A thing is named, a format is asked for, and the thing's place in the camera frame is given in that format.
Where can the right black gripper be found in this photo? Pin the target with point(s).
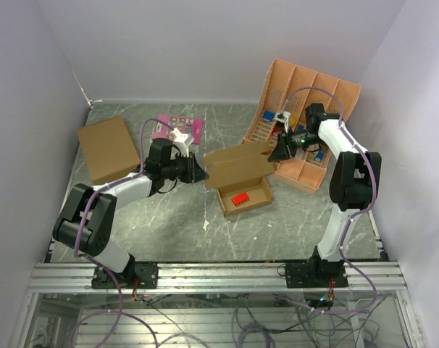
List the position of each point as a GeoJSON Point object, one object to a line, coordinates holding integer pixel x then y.
{"type": "Point", "coordinates": [284, 146]}

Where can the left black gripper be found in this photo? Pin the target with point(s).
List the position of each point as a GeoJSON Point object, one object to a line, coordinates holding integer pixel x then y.
{"type": "Point", "coordinates": [193, 172]}

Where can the red block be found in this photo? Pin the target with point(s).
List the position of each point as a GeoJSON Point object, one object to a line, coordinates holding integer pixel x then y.
{"type": "Point", "coordinates": [240, 198]}

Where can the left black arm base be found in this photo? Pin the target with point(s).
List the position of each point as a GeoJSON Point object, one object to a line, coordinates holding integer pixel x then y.
{"type": "Point", "coordinates": [140, 275]}

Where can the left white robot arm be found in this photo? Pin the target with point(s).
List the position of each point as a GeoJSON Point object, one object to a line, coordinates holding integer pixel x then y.
{"type": "Point", "coordinates": [86, 219]}

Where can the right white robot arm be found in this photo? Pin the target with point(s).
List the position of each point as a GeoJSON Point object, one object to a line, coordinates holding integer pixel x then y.
{"type": "Point", "coordinates": [353, 186]}

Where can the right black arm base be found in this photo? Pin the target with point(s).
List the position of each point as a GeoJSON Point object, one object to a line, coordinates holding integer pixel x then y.
{"type": "Point", "coordinates": [309, 275]}

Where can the closed brown cardboard box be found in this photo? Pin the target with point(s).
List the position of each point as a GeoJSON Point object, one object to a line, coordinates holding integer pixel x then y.
{"type": "Point", "coordinates": [108, 150]}

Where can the blue block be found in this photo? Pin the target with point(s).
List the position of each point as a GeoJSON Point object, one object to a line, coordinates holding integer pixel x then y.
{"type": "Point", "coordinates": [268, 115]}

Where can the pink sticker sheet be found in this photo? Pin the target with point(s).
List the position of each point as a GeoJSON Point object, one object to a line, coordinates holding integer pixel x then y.
{"type": "Point", "coordinates": [188, 125]}

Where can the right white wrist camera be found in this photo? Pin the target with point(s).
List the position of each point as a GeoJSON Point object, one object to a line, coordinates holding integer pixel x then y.
{"type": "Point", "coordinates": [282, 119]}

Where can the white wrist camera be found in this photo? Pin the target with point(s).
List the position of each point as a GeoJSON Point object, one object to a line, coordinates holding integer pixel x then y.
{"type": "Point", "coordinates": [182, 141]}
{"type": "Point", "coordinates": [282, 119]}

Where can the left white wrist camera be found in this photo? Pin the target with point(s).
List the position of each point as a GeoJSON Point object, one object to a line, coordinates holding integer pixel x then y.
{"type": "Point", "coordinates": [182, 141]}

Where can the aluminium mounting rail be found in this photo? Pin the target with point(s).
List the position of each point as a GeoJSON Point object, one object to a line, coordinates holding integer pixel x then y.
{"type": "Point", "coordinates": [75, 278]}

